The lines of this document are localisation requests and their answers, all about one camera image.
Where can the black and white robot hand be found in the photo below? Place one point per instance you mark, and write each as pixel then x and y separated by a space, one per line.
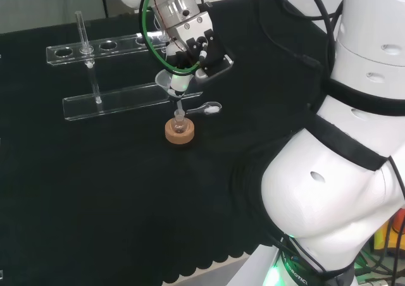
pixel 193 29

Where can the black cloth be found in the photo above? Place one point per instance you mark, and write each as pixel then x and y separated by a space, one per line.
pixel 95 188

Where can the clear acrylic funnel stand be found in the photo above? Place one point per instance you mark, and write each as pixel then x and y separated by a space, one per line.
pixel 126 101

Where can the clear glass weighing funnel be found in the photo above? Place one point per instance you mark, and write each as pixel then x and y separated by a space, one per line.
pixel 211 109

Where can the yellow stop button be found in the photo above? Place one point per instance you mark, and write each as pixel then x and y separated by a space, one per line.
pixel 397 229

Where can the translucent plastic funnel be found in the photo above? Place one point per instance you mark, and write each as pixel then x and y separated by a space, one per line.
pixel 163 81

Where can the clear round-bottom flask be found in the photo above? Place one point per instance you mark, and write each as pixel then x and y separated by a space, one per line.
pixel 179 126

